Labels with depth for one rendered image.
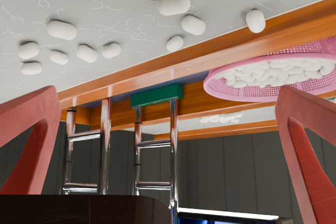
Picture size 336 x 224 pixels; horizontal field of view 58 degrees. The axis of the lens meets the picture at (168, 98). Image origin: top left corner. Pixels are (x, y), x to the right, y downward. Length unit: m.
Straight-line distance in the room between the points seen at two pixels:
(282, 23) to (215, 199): 1.80
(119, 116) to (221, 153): 1.16
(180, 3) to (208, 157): 1.85
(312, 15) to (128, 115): 0.77
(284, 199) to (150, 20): 1.72
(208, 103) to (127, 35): 0.44
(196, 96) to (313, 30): 0.50
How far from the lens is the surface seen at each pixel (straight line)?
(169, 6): 0.34
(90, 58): 0.49
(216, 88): 0.65
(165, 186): 0.87
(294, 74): 0.66
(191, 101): 0.87
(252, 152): 2.05
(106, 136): 0.69
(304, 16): 0.40
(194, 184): 2.19
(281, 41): 0.43
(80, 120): 1.20
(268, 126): 1.13
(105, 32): 0.44
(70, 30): 0.42
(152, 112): 0.96
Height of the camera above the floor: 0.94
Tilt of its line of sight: 15 degrees down
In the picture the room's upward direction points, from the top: 180 degrees counter-clockwise
